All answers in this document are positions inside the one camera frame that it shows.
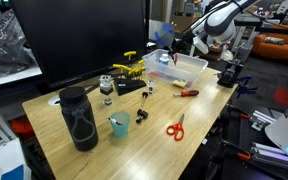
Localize cardboard box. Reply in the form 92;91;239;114
171;14;198;34

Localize orange handled bar clamp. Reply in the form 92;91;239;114
222;139;252;161
227;104;252;120

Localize black water bottle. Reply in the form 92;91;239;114
58;85;99;152

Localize yellow sponge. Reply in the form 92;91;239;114
172;79;187;89

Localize black camera clamp mount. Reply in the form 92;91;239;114
135;108;149;125

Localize small clear acrylic piece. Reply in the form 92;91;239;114
147;79;156;95

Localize clear plastic storage box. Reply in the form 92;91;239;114
142;49;209;89

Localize black white marker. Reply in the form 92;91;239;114
108;116;123;127

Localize red box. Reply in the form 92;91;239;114
273;87;288;108

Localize orange sofa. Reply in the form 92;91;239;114
251;24;288;65

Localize orange scissors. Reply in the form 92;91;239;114
165;113;186;142

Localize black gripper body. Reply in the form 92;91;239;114
173;32;196;52

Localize blue spring clamp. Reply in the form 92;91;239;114
236;74;258;99

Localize red thin item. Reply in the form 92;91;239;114
148;71;172;80

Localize black hex key stand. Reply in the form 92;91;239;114
113;77;147;97

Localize thin black hand tool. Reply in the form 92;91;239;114
140;91;149;108

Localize large black monitor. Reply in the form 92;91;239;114
10;0;151;94

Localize red handled screwdriver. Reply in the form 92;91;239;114
173;89;200;98

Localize long aluminium extrusion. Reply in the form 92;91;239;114
250;142;288;173

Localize white cabinet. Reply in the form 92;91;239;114
0;93;32;180

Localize black bench vise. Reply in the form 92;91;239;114
216;59;245;89

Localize grey plastic bag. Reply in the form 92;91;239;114
0;9;35;78

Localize white bottle blue cap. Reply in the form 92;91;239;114
159;53;170;66

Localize blue grey face shield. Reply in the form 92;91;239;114
149;19;177;48

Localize white cable grommet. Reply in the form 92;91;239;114
47;95;62;107

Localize short aluminium extrusion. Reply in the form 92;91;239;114
250;109;278;132

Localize teal plastic cup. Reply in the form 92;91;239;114
109;111;131;139

